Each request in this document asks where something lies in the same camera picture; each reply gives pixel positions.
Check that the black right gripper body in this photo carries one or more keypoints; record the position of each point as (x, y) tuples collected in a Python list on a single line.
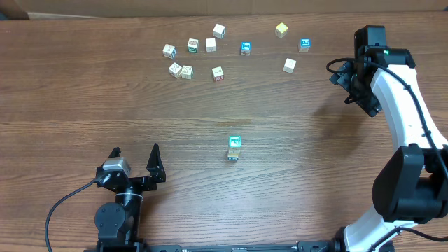
[(340, 77)]

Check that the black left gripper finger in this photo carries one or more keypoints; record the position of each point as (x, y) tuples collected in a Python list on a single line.
[(155, 166), (115, 153)]

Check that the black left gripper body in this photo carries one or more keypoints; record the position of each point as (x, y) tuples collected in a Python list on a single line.
[(136, 182)]

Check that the red side L block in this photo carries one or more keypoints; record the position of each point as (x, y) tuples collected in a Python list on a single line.
[(234, 152)]

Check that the green side violin block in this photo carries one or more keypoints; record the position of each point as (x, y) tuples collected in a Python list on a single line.
[(235, 141)]

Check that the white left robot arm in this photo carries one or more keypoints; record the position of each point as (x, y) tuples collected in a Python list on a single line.
[(118, 221)]

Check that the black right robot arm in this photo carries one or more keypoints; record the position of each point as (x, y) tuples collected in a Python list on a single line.
[(412, 187)]

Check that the blue top far block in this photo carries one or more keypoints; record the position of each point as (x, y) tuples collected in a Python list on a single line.
[(304, 45)]

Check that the red side picture block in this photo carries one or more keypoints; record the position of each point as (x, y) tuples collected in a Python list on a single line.
[(289, 65)]

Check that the yellow top wooden block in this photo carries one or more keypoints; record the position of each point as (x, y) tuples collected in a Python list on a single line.
[(281, 30)]

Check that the yellow side picture block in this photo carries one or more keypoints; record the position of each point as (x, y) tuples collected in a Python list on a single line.
[(175, 70)]

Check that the plain white wooden block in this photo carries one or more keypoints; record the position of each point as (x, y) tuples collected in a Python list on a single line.
[(187, 72)]

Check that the blue top picture block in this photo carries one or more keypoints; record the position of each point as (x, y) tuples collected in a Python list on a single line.
[(245, 48)]

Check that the red letter E block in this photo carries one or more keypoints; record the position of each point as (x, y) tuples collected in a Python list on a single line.
[(217, 73)]

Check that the car picture wooden block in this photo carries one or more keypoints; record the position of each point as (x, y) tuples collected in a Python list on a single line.
[(169, 51)]

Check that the green letter B block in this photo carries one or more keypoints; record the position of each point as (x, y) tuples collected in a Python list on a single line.
[(192, 45)]

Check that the ice cream picture block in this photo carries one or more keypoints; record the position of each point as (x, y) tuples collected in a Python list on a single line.
[(210, 45)]

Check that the far white wooden block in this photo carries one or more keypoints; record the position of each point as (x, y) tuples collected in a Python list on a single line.
[(219, 31)]

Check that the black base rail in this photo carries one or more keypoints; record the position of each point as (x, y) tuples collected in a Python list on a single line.
[(301, 246)]

